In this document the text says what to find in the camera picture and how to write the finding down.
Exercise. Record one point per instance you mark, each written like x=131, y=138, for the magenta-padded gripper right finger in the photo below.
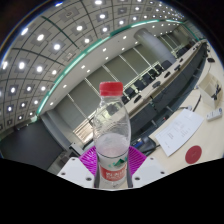
x=146, y=170

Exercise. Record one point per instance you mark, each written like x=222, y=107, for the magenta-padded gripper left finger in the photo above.
x=76, y=170

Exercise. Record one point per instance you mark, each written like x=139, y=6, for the clear red-capped water bottle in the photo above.
x=111, y=133

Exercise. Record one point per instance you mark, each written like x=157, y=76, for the flat round red coaster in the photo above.
x=193, y=154

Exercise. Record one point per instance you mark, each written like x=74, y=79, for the white printed paper sheet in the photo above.
x=180, y=131

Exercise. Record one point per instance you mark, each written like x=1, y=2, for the long curved conference desk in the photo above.
x=166, y=96

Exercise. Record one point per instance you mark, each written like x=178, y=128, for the white power strip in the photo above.
x=214, y=114

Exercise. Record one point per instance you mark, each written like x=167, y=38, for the row of black office chairs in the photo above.
x=146, y=78

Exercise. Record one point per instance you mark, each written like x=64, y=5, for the black marker pen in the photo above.
x=217, y=91

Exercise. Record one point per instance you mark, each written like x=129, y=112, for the group of ceiling lights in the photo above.
x=40, y=37

